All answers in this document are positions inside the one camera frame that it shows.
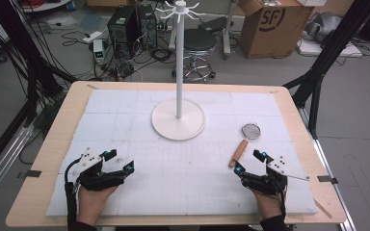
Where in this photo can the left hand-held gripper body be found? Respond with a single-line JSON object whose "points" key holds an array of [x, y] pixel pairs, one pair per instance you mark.
{"points": [[91, 179]]}

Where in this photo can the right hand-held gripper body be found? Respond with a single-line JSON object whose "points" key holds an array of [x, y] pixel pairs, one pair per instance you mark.
{"points": [[266, 181]]}

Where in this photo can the person's right hand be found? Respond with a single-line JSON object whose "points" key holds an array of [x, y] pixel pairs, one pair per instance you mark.
{"points": [[268, 203]]}

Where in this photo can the person's left hand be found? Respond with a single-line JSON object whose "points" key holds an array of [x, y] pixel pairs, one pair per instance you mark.
{"points": [[93, 202]]}

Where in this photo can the white foam mat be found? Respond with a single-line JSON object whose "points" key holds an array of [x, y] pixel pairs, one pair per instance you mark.
{"points": [[179, 179]]}

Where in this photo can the black tape piece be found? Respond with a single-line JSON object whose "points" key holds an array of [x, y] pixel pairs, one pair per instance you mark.
{"points": [[327, 179], [32, 173]]}

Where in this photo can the white hook stand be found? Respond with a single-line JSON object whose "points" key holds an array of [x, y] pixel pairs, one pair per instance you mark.
{"points": [[179, 80]]}

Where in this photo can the white device with green display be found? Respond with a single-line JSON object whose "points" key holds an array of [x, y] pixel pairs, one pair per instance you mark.
{"points": [[98, 51]]}

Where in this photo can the black metal stand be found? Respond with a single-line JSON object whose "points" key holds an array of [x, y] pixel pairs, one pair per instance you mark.
{"points": [[327, 57], [29, 64]]}

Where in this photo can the white power strip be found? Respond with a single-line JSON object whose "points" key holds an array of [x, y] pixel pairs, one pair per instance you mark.
{"points": [[92, 37]]}

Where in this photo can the large black computer tower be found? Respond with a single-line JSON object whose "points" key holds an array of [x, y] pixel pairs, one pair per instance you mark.
{"points": [[122, 30]]}

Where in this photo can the white flat board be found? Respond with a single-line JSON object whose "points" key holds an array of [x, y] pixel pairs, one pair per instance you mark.
{"points": [[330, 49]]}

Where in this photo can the brown cardboard box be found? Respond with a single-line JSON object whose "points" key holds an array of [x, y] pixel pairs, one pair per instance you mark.
{"points": [[271, 29]]}

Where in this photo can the black round stool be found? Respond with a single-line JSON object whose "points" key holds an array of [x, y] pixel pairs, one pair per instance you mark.
{"points": [[199, 40]]}

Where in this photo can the white metal stand leg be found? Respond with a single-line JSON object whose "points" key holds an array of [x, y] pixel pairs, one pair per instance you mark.
{"points": [[227, 29]]}

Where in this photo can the slim black computer tower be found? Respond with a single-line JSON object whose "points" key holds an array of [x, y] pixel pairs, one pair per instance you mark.
{"points": [[147, 27]]}

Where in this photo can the grey bag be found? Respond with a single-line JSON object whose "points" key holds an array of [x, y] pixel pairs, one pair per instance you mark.
{"points": [[324, 25]]}

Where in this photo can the round white table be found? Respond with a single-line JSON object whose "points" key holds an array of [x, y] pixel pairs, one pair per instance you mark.
{"points": [[45, 5]]}

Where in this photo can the aluminium rail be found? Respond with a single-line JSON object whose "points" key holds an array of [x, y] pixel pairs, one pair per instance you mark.
{"points": [[3, 166], [330, 173]]}

